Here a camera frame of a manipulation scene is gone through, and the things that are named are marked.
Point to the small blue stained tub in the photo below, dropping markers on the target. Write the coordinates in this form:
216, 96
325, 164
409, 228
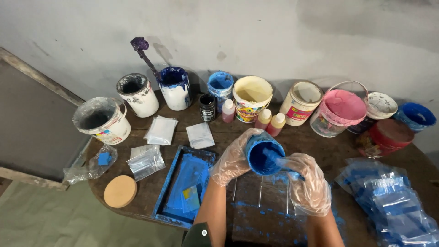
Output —
220, 85

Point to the blue stained plastic sheets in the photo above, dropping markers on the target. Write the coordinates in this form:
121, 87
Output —
188, 185

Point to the small blue block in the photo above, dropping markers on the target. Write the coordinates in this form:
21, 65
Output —
104, 159

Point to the white bucket with black paint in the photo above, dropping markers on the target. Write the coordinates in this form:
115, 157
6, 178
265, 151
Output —
139, 96

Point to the dark panel with wooden frame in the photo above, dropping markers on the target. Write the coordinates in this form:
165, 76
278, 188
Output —
31, 123

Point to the person's green clothing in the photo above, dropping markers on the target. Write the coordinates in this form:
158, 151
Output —
196, 237

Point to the small black jar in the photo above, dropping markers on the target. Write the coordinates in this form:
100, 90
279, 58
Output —
207, 109

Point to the small bottle with pink liquid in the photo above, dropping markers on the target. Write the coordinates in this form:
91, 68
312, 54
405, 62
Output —
228, 112

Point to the clear sheet with blue stains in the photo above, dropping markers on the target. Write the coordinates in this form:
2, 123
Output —
264, 212

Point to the person's left hand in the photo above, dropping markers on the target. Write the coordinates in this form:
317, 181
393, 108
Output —
230, 161

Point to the crumpled clear plastic packets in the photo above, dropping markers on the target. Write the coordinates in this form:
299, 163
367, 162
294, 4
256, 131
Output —
145, 162

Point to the clear bucket with pink paint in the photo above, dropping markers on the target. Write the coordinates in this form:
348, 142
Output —
338, 111

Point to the purple stained stirring stick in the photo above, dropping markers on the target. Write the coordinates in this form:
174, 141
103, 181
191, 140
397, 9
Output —
144, 55

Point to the blue stained tray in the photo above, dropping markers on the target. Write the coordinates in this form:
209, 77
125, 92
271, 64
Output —
171, 202

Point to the red tub with brown lid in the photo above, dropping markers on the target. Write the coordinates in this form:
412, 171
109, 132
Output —
386, 138

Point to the person's left fingers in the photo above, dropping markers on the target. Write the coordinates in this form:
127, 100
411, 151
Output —
244, 136

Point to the cream paint bucket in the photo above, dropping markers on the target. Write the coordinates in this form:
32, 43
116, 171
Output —
252, 99

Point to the clear flat plastic packet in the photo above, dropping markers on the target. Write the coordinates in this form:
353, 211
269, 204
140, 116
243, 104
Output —
200, 136

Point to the round cork disc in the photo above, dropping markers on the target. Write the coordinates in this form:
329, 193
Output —
120, 191

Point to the blue stained stirring stick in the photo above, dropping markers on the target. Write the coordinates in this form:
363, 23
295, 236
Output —
271, 156

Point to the stack of clear plastic packets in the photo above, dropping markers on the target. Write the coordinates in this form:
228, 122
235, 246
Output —
161, 131

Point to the pile of blue stained bags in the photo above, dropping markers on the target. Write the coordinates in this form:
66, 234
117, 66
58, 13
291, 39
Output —
391, 202

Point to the small bottle with red liquid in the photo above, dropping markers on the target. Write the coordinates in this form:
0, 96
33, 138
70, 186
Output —
276, 125

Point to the clear bag with blue block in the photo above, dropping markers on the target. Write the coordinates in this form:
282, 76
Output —
87, 169

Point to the blue paint cup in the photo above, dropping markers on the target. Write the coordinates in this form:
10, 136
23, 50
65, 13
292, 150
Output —
262, 161

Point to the person's right fingers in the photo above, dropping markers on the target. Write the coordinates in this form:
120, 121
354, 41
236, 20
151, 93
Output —
296, 162

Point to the person's right hand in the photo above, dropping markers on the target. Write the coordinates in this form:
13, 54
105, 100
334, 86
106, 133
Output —
308, 192

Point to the white bucket with navy paint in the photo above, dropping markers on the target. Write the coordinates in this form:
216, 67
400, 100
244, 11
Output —
175, 90

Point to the small bottle with orange liquid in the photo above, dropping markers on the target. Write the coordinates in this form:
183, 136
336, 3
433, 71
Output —
263, 120

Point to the white labelled tub with lid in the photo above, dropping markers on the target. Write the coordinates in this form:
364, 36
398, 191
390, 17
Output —
301, 103

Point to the dark tub with white lid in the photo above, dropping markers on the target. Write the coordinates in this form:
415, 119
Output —
377, 108

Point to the white bucket with plastic liner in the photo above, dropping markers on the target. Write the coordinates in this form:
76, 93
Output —
103, 121

